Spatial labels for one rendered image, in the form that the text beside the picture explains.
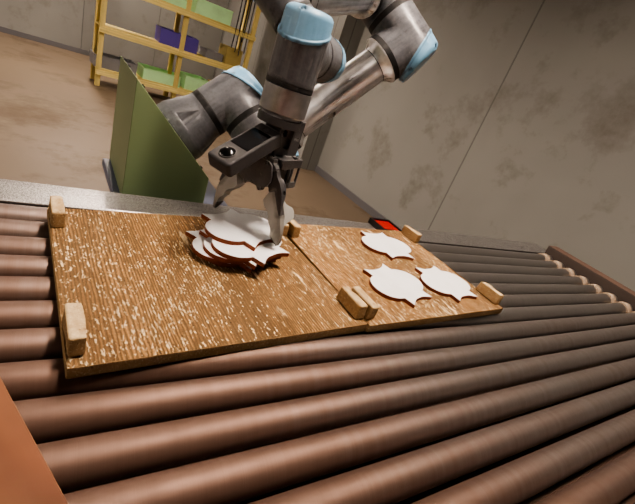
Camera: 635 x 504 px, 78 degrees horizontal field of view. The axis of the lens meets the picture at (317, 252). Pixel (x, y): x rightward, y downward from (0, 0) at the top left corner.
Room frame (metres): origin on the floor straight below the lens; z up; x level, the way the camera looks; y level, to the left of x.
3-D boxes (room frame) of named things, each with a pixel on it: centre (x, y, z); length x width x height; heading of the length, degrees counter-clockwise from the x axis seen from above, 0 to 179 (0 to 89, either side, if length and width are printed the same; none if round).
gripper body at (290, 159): (0.65, 0.13, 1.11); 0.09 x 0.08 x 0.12; 157
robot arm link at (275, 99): (0.65, 0.13, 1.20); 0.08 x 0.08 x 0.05
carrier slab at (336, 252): (0.81, -0.16, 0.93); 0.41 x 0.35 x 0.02; 131
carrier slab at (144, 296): (0.53, 0.15, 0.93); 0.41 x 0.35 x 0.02; 132
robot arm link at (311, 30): (0.65, 0.13, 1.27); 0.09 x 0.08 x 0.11; 170
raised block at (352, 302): (0.57, -0.08, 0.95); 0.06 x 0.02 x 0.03; 42
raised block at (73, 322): (0.30, 0.21, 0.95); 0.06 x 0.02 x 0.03; 42
